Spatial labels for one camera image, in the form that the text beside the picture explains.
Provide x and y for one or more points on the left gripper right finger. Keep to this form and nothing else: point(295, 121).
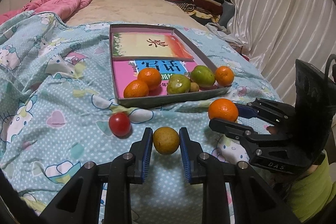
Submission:
point(232, 193)

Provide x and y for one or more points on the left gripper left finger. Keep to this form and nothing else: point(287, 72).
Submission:
point(80, 198)

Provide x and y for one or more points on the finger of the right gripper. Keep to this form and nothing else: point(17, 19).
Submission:
point(246, 135)
point(273, 112)

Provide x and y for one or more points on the large orange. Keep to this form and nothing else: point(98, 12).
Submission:
point(223, 109)

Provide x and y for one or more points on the small orange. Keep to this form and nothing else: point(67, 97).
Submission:
point(224, 76)

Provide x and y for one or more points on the large green fruit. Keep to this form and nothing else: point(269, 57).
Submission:
point(203, 76)

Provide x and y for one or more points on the brown longan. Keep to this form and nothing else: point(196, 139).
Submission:
point(166, 140)
point(194, 87)

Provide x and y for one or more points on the red cherry tomato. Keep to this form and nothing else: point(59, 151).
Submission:
point(119, 124)

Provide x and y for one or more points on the small green fruit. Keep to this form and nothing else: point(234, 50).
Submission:
point(178, 84)

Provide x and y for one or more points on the orange mandarin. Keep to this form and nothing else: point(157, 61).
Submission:
point(135, 89)
point(151, 76)

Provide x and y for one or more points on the green sleeve forearm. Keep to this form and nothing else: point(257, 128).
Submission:
point(307, 196)

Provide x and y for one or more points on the operator right hand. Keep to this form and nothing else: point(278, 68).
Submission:
point(272, 130)

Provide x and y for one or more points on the floral fabric bundle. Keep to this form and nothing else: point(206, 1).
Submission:
point(222, 33)

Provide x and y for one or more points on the hello kitty blue blanket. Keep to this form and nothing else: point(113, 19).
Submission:
point(57, 96)

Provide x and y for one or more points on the white curtain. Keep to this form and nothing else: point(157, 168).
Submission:
point(276, 33)

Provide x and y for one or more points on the orange cream booklet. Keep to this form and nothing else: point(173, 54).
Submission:
point(137, 45)

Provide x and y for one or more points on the grey cardboard tray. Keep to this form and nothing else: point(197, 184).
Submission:
point(153, 101)

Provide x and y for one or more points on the pink workbook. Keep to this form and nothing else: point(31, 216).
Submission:
point(124, 72)

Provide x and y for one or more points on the beige bed sheet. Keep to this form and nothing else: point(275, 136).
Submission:
point(134, 11)

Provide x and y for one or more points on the pink quilt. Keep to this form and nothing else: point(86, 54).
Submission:
point(63, 8)

